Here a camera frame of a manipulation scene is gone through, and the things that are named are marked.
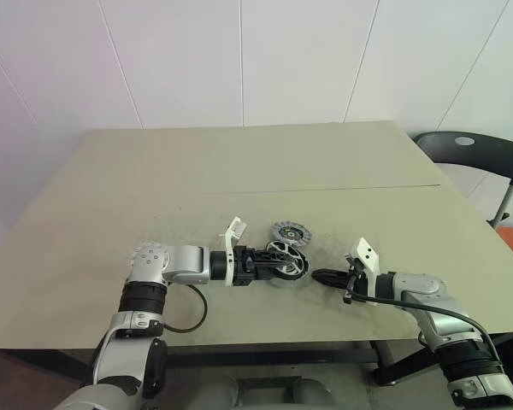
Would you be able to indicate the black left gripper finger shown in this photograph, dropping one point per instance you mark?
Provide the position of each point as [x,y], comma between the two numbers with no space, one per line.
[273,256]
[269,272]

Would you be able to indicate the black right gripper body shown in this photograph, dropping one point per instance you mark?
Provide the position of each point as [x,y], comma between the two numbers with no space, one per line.
[358,284]

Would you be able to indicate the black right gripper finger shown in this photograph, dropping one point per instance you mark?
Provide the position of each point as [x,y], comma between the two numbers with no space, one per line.
[335,273]
[335,282]

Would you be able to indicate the grey robot torso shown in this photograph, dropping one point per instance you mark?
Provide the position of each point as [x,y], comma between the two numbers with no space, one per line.
[273,393]

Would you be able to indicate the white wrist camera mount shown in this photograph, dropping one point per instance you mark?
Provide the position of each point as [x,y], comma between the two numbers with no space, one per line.
[367,256]
[229,239]

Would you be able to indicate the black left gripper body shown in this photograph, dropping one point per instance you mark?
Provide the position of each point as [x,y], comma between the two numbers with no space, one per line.
[241,267]

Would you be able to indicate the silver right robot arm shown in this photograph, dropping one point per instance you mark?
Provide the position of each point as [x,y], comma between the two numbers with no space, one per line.
[427,294]

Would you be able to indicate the black folding chair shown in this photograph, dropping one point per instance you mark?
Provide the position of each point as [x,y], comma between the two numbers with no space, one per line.
[474,156]

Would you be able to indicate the black table frame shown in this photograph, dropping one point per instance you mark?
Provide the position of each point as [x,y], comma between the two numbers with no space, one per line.
[282,356]

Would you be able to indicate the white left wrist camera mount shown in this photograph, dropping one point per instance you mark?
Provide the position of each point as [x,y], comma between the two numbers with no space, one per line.
[229,239]

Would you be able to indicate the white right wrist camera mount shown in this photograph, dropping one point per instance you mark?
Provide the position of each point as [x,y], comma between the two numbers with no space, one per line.
[367,256]

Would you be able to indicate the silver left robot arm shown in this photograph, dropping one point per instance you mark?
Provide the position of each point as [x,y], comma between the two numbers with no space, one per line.
[184,267]

